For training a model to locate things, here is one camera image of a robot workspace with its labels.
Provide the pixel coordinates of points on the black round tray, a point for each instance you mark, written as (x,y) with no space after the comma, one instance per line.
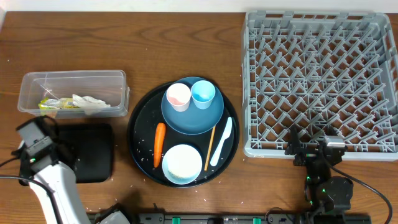
(141,135)

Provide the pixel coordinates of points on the light blue bowl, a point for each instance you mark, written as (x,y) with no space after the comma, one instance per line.
(165,163)

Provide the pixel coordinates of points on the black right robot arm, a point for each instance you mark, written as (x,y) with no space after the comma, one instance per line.
(329,196)

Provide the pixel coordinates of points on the orange carrot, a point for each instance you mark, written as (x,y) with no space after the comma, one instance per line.
(158,143)

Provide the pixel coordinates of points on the light blue plastic cup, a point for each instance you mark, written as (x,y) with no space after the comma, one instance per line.
(202,93)

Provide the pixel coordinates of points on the black rail with green clips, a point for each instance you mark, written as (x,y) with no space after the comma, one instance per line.
(269,218)

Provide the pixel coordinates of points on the light blue plastic knife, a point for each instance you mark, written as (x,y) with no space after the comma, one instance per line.
(226,134)

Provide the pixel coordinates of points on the dark blue round plate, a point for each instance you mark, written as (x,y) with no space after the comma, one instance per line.
(193,120)

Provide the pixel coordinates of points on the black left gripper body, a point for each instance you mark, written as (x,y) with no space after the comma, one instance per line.
(62,144)

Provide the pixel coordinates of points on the grey dishwasher rack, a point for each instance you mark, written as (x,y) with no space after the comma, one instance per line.
(313,69)

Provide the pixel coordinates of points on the wooden chopstick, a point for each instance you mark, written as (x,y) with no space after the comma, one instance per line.
(209,148)

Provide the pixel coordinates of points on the pink plastic cup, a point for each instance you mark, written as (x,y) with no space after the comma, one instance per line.
(178,95)

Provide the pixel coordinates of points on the white napkin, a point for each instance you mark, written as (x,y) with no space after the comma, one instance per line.
(89,104)

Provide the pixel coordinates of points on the black rectangular tray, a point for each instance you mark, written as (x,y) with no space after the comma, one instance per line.
(94,144)

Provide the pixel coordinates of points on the yellow green wrapper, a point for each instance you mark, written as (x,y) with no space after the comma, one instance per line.
(50,107)

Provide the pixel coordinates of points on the white rice pile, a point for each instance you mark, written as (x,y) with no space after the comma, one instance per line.
(182,165)

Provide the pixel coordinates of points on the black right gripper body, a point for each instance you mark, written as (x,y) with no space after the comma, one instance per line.
(305,157)

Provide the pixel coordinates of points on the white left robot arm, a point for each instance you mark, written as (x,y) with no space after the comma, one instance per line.
(53,181)

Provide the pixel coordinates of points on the clear plastic bin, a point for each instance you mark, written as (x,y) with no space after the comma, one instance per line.
(109,86)

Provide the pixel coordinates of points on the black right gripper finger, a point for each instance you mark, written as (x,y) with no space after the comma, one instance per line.
(329,131)
(294,142)

